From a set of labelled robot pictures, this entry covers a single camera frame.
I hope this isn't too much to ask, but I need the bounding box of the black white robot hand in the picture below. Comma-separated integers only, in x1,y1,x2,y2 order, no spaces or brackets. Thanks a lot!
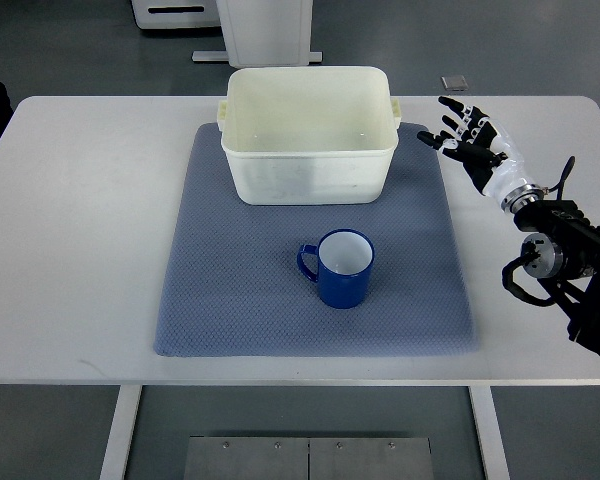
417,96,532,203

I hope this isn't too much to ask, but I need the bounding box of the blue enamel mug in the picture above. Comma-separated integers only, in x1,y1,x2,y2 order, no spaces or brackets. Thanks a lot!
296,229,375,309

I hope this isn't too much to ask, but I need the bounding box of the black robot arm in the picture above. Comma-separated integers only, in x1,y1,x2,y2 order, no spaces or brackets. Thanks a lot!
502,157,600,356

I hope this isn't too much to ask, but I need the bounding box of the cream plastic box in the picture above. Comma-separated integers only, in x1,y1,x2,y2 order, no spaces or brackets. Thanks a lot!
217,66,401,206

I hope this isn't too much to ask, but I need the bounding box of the small grey floor plate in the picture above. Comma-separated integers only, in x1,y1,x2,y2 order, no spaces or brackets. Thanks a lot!
440,75,469,92

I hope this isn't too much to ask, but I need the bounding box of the blue textured mat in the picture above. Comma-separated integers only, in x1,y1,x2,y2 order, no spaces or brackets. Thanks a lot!
154,123,478,357

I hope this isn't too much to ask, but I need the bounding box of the white table leg right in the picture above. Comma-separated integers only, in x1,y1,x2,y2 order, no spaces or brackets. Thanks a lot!
469,386,510,480

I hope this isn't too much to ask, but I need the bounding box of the white table leg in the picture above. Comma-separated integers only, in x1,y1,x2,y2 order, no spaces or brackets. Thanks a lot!
99,385,142,480
469,386,510,480

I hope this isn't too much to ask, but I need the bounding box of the white cabinet with slot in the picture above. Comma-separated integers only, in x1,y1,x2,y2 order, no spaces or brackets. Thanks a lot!
131,0,220,30

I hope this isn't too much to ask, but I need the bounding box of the grey metal floor plate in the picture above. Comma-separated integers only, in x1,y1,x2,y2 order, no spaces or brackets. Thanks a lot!
184,437,434,479

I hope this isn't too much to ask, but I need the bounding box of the white table leg left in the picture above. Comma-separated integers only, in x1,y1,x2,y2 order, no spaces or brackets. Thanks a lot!
99,385,142,480

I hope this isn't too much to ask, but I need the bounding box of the white pedestal column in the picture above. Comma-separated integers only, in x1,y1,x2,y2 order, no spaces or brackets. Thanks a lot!
216,0,313,68

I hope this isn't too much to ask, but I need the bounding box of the grey pedestal base plate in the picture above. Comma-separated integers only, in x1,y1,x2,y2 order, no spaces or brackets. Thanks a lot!
191,50,323,64

